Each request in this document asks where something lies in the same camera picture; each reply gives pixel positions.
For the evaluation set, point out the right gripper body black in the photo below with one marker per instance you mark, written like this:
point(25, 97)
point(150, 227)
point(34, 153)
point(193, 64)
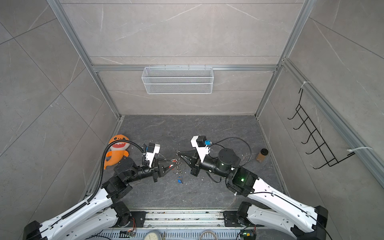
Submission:
point(197, 166)

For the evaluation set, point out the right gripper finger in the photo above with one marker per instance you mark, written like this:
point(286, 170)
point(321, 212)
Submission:
point(190, 153)
point(189, 160)

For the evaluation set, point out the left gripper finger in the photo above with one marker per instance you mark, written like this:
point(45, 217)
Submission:
point(165, 170)
point(164, 163)

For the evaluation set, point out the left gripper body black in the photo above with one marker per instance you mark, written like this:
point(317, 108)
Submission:
point(154, 172)

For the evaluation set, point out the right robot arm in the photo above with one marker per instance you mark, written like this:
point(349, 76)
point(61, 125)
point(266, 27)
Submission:
point(283, 213)

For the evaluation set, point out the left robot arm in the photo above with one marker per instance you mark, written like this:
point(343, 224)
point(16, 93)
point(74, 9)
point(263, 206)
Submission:
point(102, 209)

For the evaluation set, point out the orange shark plush toy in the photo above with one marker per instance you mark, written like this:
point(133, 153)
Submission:
point(116, 153)

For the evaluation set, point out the brown spice bottle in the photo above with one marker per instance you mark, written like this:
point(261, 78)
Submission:
point(262, 155)

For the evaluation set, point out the round gauge dial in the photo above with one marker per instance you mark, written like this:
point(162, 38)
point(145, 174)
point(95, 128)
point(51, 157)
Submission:
point(153, 235)

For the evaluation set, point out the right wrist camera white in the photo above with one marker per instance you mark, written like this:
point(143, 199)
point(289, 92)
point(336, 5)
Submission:
point(202, 145)

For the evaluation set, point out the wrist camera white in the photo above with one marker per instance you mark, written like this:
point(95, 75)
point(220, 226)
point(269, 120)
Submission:
point(202, 145)
point(151, 150)

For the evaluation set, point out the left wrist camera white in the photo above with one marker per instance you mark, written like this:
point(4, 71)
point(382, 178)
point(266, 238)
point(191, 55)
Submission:
point(151, 150)

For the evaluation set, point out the aluminium rail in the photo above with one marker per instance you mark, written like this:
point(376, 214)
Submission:
point(183, 219)

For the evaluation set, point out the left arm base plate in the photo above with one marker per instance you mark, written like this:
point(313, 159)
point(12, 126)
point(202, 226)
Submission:
point(130, 220)

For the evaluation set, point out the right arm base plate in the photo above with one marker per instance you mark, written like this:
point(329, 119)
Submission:
point(237, 219)

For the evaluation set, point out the white wire mesh basket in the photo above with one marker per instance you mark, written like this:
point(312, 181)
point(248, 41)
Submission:
point(178, 80)

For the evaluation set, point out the black wire hook rack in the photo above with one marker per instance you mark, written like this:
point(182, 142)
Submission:
point(315, 136)

